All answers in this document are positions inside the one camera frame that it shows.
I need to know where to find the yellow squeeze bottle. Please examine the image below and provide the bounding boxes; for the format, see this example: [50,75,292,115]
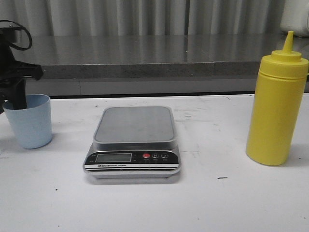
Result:
[246,31,309,166]

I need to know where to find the light blue plastic cup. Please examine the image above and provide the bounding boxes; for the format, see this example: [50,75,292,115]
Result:
[3,94,52,149]

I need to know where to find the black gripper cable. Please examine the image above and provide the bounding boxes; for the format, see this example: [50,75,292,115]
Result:
[0,20,33,51]

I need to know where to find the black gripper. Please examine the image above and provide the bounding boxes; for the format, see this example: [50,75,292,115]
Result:
[0,26,43,110]

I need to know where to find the white appliance in background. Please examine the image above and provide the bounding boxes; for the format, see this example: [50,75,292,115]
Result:
[280,0,309,37]

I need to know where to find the silver digital kitchen scale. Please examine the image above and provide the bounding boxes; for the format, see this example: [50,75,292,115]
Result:
[83,106,181,179]

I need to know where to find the stainless steel back counter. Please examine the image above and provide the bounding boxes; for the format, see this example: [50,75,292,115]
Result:
[13,33,285,98]

